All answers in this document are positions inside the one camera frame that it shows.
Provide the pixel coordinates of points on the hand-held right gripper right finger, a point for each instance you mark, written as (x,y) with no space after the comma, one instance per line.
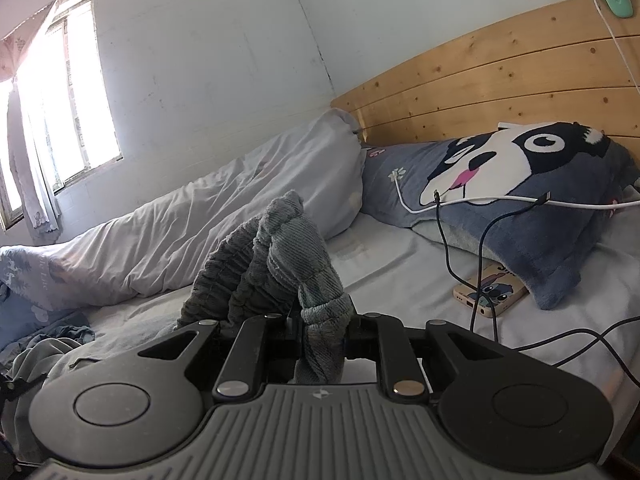
(387,345)

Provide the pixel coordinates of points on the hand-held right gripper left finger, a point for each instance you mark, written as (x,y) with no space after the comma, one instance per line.
(260,340)

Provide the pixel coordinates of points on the phone with cartoon case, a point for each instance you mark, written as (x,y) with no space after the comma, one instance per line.
(500,290)

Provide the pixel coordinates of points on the light grey duvet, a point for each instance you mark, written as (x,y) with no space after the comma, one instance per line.
(200,220)

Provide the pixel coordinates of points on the dog print pillow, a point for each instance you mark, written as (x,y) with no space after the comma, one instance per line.
(525,240)

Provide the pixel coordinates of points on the light grey cloth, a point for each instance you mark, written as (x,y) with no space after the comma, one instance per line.
(35,375)

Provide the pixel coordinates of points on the wooden headboard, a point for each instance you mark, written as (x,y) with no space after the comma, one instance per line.
(475,80)

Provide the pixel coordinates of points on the light curtain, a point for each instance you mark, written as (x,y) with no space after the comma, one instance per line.
(30,180)

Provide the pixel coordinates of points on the window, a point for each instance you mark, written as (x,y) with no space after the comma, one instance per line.
(75,85)

